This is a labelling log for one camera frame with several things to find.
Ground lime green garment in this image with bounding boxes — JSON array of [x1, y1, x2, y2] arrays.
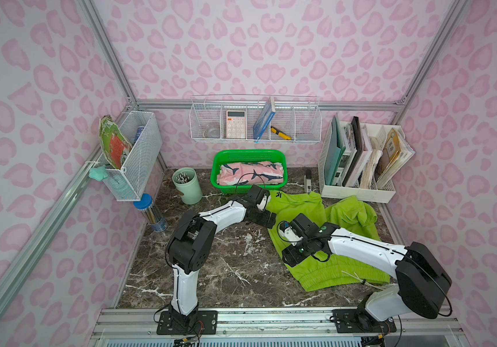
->
[[267, 191, 390, 292]]

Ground pink shark print shorts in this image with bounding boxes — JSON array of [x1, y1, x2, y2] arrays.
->
[[217, 161, 285, 186]]

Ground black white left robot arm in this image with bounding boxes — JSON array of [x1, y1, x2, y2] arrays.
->
[[165, 186, 276, 325]]

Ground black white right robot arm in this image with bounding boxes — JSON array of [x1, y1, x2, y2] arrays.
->
[[278, 214, 452, 324]]

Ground green plastic basket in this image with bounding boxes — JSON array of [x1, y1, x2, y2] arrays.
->
[[210, 149, 288, 194]]

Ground black remote control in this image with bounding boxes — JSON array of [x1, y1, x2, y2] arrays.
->
[[304, 169, 312, 195]]

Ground yellow utility knife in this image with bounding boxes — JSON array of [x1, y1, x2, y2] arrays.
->
[[270, 127, 292, 141]]

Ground white file organizer rack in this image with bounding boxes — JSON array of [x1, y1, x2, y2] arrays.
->
[[318, 115, 410, 203]]

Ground dark green folder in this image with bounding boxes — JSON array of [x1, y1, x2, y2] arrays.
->
[[325, 116, 345, 185]]

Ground mint green cup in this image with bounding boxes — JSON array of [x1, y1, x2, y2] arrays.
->
[[172, 167, 202, 205]]

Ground blue book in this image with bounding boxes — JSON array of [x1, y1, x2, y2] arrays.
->
[[253, 96, 276, 140]]

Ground small glass dish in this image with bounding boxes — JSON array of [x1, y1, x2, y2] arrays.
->
[[203, 124, 221, 140]]

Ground pink calculator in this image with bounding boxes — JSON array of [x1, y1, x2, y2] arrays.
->
[[225, 110, 247, 140]]

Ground blue lid pencil jar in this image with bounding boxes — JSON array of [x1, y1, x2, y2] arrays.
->
[[134, 193, 167, 233]]

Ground brown paper envelopes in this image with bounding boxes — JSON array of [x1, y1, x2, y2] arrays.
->
[[375, 128, 416, 189]]

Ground green red paper packet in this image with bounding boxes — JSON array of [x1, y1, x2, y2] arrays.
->
[[99, 115, 133, 169]]

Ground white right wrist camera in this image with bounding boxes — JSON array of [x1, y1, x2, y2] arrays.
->
[[277, 221, 303, 246]]

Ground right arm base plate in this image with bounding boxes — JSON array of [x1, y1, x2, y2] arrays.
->
[[330, 309, 397, 335]]

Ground clear wire wall shelf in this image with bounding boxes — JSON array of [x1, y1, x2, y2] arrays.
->
[[189, 95, 322, 144]]

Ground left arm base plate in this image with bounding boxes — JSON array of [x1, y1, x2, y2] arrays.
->
[[157, 310, 218, 335]]

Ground white mesh wall basket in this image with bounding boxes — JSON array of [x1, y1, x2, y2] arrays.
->
[[101, 111, 163, 202]]

